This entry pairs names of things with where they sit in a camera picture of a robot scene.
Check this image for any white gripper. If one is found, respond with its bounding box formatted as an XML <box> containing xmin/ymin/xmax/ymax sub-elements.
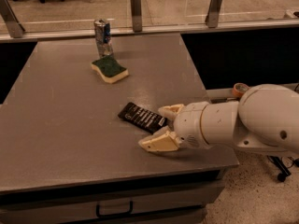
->
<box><xmin>138</xmin><ymin>102</ymin><xmax>209</xmax><ymax>152</ymax></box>

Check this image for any black rxbar chocolate wrapper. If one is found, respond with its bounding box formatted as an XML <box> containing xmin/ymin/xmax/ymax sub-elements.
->
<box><xmin>118</xmin><ymin>102</ymin><xmax>167</xmax><ymax>133</ymax></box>

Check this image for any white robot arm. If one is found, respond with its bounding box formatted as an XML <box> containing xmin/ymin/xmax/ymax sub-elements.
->
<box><xmin>138</xmin><ymin>84</ymin><xmax>299</xmax><ymax>156</ymax></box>

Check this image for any green and yellow sponge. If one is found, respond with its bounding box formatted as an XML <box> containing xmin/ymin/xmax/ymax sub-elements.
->
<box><xmin>92</xmin><ymin>56</ymin><xmax>129</xmax><ymax>84</ymax></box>

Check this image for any grey cabinet drawer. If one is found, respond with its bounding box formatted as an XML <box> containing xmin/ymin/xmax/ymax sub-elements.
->
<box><xmin>0</xmin><ymin>180</ymin><xmax>224</xmax><ymax>224</ymax></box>

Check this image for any orange tape roll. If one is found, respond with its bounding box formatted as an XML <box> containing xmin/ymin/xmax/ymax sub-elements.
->
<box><xmin>232</xmin><ymin>83</ymin><xmax>249</xmax><ymax>98</ymax></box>

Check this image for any silver blue drink can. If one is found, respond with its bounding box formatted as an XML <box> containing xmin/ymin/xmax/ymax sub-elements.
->
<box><xmin>93</xmin><ymin>20</ymin><xmax>113</xmax><ymax>57</ymax></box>

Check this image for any black wheeled stand base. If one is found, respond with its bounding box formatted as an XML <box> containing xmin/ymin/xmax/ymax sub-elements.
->
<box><xmin>268</xmin><ymin>156</ymin><xmax>299</xmax><ymax>182</ymax></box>

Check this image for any black drawer handle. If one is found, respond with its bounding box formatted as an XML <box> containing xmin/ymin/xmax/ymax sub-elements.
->
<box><xmin>95</xmin><ymin>201</ymin><xmax>134</xmax><ymax>219</ymax></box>

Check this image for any right metal railing bracket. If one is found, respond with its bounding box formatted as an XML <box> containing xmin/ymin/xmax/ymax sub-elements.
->
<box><xmin>205</xmin><ymin>0</ymin><xmax>222</xmax><ymax>28</ymax></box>

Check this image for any metal railing bracket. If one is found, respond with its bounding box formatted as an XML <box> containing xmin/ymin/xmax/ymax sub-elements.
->
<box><xmin>130</xmin><ymin>0</ymin><xmax>142</xmax><ymax>32</ymax></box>
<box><xmin>0</xmin><ymin>0</ymin><xmax>25</xmax><ymax>38</ymax></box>
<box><xmin>205</xmin><ymin>0</ymin><xmax>222</xmax><ymax>28</ymax></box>

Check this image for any black cable on floor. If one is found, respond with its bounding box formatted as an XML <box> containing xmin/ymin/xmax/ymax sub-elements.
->
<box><xmin>267</xmin><ymin>155</ymin><xmax>299</xmax><ymax>170</ymax></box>

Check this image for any middle metal railing bracket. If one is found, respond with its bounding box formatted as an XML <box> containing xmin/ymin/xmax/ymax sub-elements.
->
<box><xmin>130</xmin><ymin>0</ymin><xmax>142</xmax><ymax>32</ymax></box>

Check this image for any left metal railing bracket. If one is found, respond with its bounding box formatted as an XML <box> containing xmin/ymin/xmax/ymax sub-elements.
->
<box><xmin>0</xmin><ymin>0</ymin><xmax>25</xmax><ymax>38</ymax></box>

